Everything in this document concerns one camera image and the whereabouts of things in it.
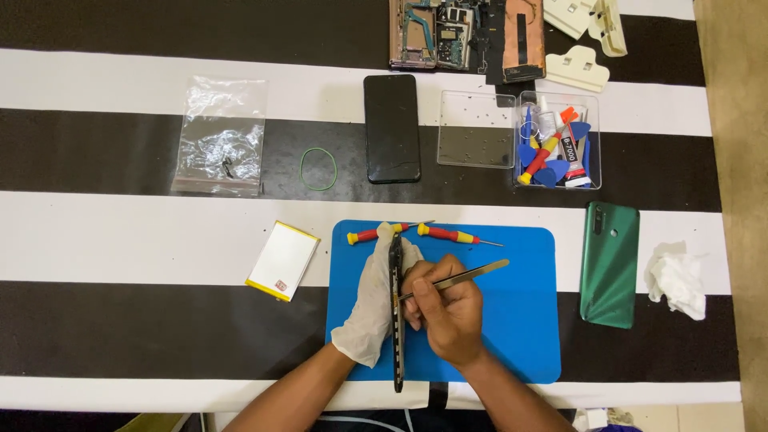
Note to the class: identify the green rubber band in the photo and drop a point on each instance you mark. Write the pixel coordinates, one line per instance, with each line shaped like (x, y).
(302, 168)

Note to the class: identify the white plastic clamp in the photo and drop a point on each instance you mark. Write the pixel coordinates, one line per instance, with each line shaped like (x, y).
(577, 69)
(567, 15)
(609, 30)

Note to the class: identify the black red glue tube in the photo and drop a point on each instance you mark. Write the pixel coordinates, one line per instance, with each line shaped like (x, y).
(571, 157)

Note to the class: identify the crumpled white tissue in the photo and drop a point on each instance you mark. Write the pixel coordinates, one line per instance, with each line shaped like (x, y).
(678, 282)

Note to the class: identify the black white striped tablecloth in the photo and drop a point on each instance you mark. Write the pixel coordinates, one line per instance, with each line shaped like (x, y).
(120, 252)

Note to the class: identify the black phone frame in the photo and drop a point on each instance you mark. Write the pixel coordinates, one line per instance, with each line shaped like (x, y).
(397, 354)

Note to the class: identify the copper backed phone screen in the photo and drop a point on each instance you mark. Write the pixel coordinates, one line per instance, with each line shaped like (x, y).
(523, 42)

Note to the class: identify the metal tweezers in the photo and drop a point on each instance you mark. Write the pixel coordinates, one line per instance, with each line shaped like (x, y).
(474, 273)

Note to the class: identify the blue plastic pry tool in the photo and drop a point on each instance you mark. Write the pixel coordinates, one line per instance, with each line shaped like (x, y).
(527, 123)

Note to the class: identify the green phone back cover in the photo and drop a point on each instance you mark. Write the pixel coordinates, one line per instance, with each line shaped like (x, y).
(609, 267)

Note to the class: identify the red yellow screwdriver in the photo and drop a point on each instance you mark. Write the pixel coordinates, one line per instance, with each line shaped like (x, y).
(540, 157)
(447, 234)
(363, 236)

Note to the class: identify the person's left hand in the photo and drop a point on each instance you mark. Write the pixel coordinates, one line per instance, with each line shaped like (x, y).
(369, 300)

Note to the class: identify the person's left fingers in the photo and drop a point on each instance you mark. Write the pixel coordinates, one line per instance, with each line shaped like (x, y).
(411, 255)

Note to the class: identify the blue triangular pick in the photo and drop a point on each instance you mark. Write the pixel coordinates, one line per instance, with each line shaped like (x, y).
(545, 178)
(580, 130)
(559, 168)
(527, 155)

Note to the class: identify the small white glue bottle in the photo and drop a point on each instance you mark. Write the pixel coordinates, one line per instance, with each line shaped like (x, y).
(546, 120)

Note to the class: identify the person's right hand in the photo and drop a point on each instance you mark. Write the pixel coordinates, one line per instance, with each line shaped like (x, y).
(453, 318)

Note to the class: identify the clear plastic tool box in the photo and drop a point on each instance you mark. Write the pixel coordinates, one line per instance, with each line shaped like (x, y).
(594, 174)

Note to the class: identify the black smartphone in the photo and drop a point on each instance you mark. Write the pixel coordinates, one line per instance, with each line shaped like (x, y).
(392, 129)

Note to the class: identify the pink opened phone body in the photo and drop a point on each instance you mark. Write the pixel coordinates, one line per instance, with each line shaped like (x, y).
(414, 36)

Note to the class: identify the opened phone circuit board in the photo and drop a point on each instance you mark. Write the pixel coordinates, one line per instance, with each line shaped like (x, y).
(454, 39)

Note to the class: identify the clear plastic zip bag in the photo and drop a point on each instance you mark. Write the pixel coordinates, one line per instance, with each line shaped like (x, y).
(219, 138)

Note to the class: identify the blue work mat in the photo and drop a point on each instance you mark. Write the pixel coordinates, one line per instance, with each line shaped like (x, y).
(522, 324)

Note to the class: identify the white yellow phone battery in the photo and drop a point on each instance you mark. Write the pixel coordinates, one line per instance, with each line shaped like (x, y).
(282, 261)

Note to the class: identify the clear lid with screws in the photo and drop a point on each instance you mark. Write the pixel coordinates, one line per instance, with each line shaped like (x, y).
(476, 129)

